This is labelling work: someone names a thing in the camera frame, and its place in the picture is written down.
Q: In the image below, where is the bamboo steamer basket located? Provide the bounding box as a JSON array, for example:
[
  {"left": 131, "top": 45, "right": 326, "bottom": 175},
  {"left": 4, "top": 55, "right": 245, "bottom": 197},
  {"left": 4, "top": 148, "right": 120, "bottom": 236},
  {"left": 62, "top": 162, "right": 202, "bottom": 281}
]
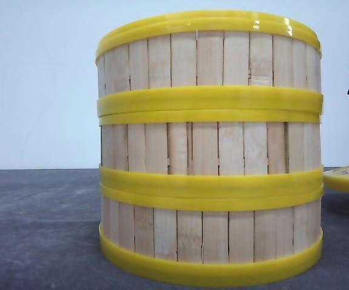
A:
[
  {"left": 100, "top": 121, "right": 323, "bottom": 204},
  {"left": 99, "top": 197, "right": 322, "bottom": 286},
  {"left": 95, "top": 10, "right": 323, "bottom": 126}
]

